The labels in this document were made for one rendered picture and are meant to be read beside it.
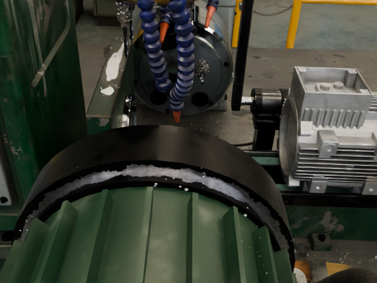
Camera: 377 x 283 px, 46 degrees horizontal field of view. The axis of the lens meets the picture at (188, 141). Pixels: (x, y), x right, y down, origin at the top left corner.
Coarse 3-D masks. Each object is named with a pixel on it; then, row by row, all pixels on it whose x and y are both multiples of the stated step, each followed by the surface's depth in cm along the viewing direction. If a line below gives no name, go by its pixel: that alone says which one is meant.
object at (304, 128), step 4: (288, 88) 88; (288, 92) 88; (376, 92) 88; (288, 96) 88; (300, 124) 78; (304, 124) 78; (308, 124) 78; (300, 128) 78; (304, 128) 78; (308, 128) 78; (300, 132) 78; (304, 132) 78; (308, 132) 78; (288, 176) 85; (288, 180) 85; (292, 180) 85; (296, 180) 85; (288, 184) 85; (292, 184) 85; (296, 184) 85
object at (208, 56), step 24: (192, 24) 96; (216, 24) 102; (144, 48) 100; (168, 48) 99; (216, 48) 99; (144, 72) 103; (168, 72) 103; (216, 72) 102; (144, 96) 107; (168, 96) 106; (192, 96) 106; (216, 96) 107
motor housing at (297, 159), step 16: (288, 112) 93; (368, 112) 80; (288, 128) 95; (320, 128) 80; (336, 128) 80; (368, 128) 80; (288, 144) 95; (304, 144) 79; (352, 144) 78; (368, 144) 78; (288, 160) 93; (304, 160) 80; (320, 160) 80; (336, 160) 79; (352, 160) 79; (368, 160) 79; (304, 176) 82; (336, 176) 82; (352, 176) 82; (368, 176) 81
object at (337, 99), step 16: (304, 80) 84; (320, 80) 85; (336, 80) 85; (352, 80) 84; (304, 96) 76; (320, 96) 76; (336, 96) 76; (352, 96) 76; (368, 96) 76; (304, 112) 78; (320, 112) 78; (336, 112) 78; (352, 112) 78; (352, 128) 80
